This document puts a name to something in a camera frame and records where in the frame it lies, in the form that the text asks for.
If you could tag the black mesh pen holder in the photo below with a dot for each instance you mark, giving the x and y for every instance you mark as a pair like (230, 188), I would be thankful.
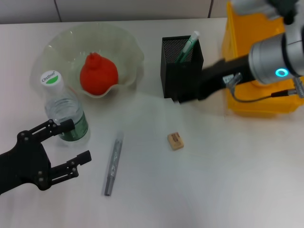
(180, 80)

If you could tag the grey marker pen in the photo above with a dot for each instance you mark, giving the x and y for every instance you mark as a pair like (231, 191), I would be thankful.
(114, 161)

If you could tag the yellow plastic bin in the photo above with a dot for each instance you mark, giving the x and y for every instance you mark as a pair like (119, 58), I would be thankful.
(256, 107)

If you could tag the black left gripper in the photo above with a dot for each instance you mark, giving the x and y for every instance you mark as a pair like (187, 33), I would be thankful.
(23, 164)

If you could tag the red-orange fruit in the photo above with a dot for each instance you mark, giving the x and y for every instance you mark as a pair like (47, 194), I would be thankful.
(98, 76)

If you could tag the translucent green wavy fruit plate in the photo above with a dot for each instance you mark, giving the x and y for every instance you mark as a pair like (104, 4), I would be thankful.
(61, 45)

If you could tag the beige eraser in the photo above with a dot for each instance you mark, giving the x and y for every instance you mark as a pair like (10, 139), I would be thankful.
(175, 141)

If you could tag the clear green-label water bottle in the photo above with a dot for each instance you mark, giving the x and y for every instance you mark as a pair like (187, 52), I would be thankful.
(66, 109)

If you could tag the mint green pen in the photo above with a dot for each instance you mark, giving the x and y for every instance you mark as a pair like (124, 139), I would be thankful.
(190, 45)

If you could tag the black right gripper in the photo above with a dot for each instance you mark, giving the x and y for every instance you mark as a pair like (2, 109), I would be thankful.
(213, 76)

